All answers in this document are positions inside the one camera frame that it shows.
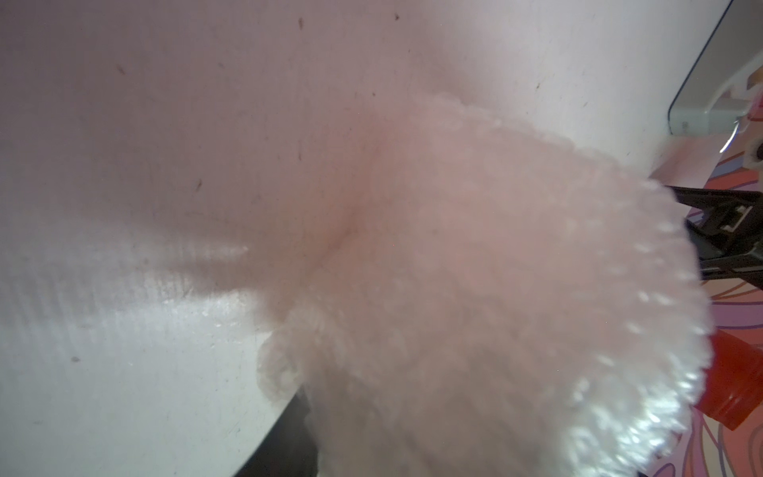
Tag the grey tape dispenser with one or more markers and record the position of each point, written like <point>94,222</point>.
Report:
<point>718,91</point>

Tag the clear bubble wrap sheet bottom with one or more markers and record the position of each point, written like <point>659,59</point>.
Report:
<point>503,304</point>

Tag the red cup of markers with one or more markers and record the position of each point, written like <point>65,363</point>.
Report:
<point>733,382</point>

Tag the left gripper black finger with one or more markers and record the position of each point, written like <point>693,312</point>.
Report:
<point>288,450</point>

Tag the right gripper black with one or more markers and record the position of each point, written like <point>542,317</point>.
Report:
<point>728,237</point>

